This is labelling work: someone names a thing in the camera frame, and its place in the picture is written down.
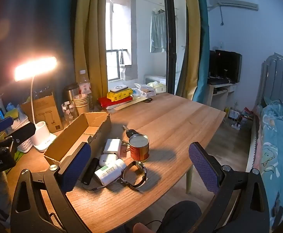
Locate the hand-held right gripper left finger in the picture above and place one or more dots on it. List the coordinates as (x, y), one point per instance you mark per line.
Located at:
(77, 167)

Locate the red book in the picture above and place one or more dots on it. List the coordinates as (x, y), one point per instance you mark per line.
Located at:
(105, 102)

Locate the white medicine box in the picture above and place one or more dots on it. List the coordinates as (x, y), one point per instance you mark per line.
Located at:
(148, 92)

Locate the red tin can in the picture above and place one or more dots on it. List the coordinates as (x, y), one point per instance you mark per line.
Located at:
(139, 150)

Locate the yellow-green sponge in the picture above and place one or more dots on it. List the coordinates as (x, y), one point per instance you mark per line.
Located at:
(12, 113)

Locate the black scissors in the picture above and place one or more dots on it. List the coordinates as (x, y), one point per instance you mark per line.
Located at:
(147, 100)

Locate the black wristwatch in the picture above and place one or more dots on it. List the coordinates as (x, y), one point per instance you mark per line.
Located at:
(141, 168)

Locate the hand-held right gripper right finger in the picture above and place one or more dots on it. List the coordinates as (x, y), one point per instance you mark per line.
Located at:
(202, 167)

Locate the small white desk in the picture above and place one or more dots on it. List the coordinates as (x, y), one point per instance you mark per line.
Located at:
(216, 94)

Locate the white charger adapter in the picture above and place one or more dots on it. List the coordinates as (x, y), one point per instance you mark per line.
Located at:
(112, 146)

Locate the hanging pale garment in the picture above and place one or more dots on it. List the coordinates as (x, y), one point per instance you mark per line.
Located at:
(157, 34)

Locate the clear ribbed glass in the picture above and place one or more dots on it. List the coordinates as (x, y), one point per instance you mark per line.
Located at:
(68, 112)

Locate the teal curtain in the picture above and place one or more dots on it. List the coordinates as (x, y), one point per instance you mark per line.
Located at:
(203, 53)

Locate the white plastic basket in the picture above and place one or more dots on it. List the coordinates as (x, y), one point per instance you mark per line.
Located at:
(24, 146)

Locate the clear water bottle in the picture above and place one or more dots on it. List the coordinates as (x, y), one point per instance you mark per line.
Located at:
(84, 81)

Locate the person's leg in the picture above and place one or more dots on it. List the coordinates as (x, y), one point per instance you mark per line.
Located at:
(180, 216)

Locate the stack of paper cups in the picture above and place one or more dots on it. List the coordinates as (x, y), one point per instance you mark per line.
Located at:
(80, 106)

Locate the yellow paper envelope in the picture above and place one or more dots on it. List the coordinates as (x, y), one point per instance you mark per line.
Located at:
(134, 103)

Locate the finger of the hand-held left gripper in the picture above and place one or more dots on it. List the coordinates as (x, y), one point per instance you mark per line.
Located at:
(22, 131)
(1, 125)

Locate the cardboard box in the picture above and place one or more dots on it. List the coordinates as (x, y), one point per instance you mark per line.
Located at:
(93, 122)

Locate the black car key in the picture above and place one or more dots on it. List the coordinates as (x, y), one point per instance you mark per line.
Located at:
(131, 133)

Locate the black monitor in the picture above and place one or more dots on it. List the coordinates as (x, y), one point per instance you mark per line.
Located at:
(229, 65)

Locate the yellow wipes packet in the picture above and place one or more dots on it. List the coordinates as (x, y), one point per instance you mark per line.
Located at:
(120, 95)

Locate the small white flat device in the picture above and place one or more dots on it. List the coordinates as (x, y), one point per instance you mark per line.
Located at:
(118, 88)

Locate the blue-screen phone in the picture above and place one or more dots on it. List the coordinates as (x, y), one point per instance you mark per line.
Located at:
(0, 115)

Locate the grey bed headboard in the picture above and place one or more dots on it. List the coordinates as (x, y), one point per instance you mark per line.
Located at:
(277, 77)

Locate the black sliding door frame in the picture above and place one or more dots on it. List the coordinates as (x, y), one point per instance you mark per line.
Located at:
(170, 41)

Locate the white desk lamp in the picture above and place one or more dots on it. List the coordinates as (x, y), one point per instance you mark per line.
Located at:
(42, 138)

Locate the white air conditioner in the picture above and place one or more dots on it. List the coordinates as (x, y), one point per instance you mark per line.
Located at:
(233, 3)

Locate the white pill bottle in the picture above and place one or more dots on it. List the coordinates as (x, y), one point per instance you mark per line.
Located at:
(107, 173)

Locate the yellow curtain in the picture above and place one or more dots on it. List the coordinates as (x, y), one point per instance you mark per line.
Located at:
(192, 53)
(90, 29)

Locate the white earbud case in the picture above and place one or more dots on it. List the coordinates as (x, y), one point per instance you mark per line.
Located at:
(107, 159)

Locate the brown lamp carton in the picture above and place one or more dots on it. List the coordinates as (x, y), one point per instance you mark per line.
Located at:
(46, 111)

